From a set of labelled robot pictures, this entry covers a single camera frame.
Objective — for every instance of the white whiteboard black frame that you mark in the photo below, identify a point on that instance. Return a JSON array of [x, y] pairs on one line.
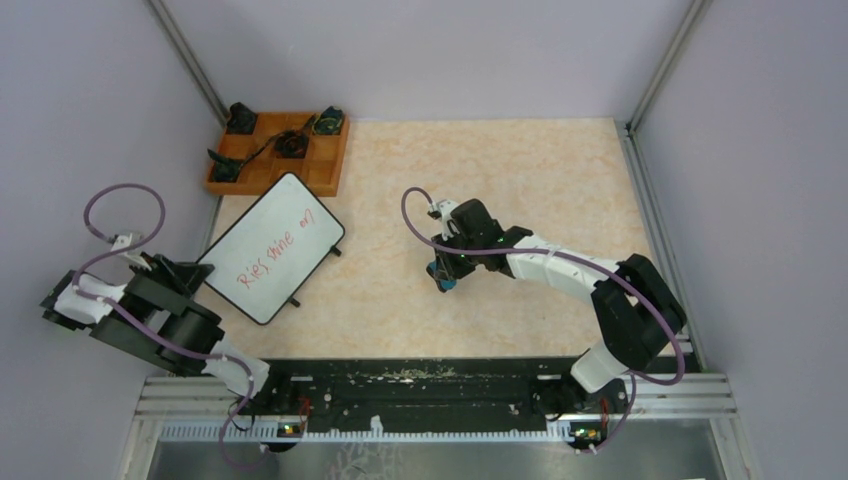
[[263, 259]]

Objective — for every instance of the aluminium frame rail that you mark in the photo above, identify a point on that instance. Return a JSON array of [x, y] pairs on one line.
[[728, 437]]

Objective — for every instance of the blue whiteboard eraser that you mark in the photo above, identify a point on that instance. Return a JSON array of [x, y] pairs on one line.
[[443, 281]]

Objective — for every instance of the orange compartment tray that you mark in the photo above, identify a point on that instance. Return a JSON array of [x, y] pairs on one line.
[[309, 145]]

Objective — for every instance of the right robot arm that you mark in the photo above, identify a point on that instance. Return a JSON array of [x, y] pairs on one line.
[[636, 311]]

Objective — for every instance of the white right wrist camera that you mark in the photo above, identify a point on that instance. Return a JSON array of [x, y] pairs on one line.
[[441, 210]]

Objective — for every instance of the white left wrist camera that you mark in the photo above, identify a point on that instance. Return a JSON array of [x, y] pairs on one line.
[[127, 242]]

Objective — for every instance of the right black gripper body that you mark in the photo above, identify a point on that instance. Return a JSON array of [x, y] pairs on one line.
[[458, 265]]

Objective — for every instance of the black part tray centre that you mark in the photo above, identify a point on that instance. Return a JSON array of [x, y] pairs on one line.
[[291, 144]]

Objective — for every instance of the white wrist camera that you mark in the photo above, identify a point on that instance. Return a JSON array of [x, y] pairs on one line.
[[441, 210], [127, 242]]

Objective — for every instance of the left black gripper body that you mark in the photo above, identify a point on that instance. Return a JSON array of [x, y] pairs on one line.
[[173, 282]]

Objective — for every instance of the black part tray top right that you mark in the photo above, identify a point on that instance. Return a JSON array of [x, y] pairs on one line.
[[329, 122]]

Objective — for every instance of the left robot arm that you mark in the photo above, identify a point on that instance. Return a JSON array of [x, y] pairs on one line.
[[155, 318]]

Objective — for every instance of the black part tray lower left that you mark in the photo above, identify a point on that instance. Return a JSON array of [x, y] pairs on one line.
[[224, 169]]

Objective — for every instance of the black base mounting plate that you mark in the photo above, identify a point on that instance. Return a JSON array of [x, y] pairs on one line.
[[461, 395]]

